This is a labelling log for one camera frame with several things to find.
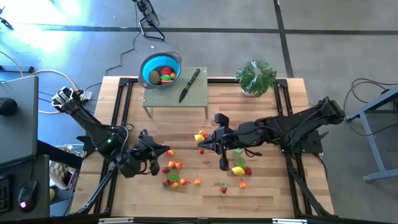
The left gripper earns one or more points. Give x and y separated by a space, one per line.
139 155

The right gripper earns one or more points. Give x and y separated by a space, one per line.
230 139

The yellow plastic lemon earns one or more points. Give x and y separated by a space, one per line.
238 171
199 137

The whole brown plastic kiwi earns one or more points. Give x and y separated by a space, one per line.
154 77

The green plastic fruit half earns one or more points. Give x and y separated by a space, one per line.
238 151
165 77

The small orange plastic fruit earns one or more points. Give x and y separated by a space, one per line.
173 75
202 132
170 152
171 164
174 184
178 165

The red plastic fruit piece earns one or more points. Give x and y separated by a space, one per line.
166 71

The blue collapsible colander grey rim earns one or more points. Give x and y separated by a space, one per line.
149 63

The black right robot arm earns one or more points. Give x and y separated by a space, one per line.
280 124

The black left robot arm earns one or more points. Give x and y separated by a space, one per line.
90 124

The plastic kiwi half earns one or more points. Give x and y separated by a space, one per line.
239 161
173 176

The orange plastic pear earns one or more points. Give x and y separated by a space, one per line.
242 184
198 181
184 181

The green perforated metal riser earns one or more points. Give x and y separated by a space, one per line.
168 96

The potted monstera plant white pot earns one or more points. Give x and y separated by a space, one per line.
256 77

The white power adapter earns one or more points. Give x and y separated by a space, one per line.
87 95

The checkered fabric bag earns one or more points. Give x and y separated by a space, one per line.
60 174

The small yellow object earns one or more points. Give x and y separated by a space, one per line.
52 194

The dark desk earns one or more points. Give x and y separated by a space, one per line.
40 174

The black mouse with light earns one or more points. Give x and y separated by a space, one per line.
29 191

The grey desk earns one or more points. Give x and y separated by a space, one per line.
18 137

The black floor fan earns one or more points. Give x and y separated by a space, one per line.
149 14

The black computer mouse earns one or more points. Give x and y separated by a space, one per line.
7 106

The black keyboard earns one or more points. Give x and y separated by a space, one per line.
4 194

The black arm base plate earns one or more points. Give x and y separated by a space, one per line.
314 146
83 143

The silver metal bracket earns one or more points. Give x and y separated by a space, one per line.
289 221
115 221

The grey metal desk frame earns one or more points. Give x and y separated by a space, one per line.
373 149

